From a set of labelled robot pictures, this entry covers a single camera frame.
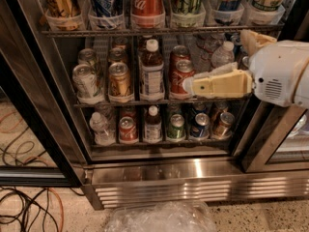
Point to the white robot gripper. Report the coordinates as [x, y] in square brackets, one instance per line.
[276, 71]

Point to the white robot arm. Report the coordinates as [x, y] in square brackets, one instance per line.
[278, 72]

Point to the red Coca-Cola front can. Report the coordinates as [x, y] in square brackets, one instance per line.
[183, 69]

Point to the red Coca-Cola rear can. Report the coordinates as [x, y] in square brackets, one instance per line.
[179, 52]

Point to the gold can bottom shelf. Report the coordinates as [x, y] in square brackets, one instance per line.
[222, 125]

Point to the blue can bottom shelf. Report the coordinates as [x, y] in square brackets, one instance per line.
[200, 126]

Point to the glass fridge door right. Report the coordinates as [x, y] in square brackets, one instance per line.
[279, 144]

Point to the glass fridge door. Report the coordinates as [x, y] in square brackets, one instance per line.
[279, 144]
[32, 149]

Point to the brown tea bottle middle shelf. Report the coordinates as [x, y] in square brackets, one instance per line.
[152, 69]

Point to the brown tea bottle shelf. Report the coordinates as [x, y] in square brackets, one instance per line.
[152, 127]
[152, 69]

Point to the green can bottom shelf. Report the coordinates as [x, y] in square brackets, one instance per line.
[176, 127]

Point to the brown tea bottle bottom shelf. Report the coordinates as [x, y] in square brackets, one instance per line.
[152, 127]

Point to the red Coca-Cola tall can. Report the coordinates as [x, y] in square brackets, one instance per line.
[146, 12]

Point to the gold rear can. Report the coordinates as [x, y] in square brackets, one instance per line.
[120, 42]

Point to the gold front can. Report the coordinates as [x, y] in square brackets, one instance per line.
[119, 80]

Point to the gold middle can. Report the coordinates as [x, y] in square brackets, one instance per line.
[117, 55]

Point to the stainless steel fridge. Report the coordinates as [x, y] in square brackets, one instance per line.
[122, 175]

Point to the red can bottom shelf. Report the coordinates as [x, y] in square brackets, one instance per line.
[127, 130]

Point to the silver rear can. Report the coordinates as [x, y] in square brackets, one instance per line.
[88, 56]

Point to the silver can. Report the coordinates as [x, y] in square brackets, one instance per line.
[88, 56]
[85, 80]

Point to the clear water bottle bottom shelf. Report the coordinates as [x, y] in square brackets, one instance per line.
[104, 135]

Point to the silver front can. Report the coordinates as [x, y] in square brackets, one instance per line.
[85, 80]

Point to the glass fridge door left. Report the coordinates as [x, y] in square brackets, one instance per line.
[32, 149]

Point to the clear water bottle front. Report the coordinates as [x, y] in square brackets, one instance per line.
[223, 55]

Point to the clear water bottle rear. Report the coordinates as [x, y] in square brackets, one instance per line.
[209, 43]

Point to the clear plastic bag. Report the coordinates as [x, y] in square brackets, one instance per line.
[172, 216]

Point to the top wire shelf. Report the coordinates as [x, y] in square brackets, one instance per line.
[161, 31]

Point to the wire shelf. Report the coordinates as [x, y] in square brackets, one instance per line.
[161, 31]
[137, 103]

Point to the middle wire shelf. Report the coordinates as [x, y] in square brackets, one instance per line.
[137, 103]

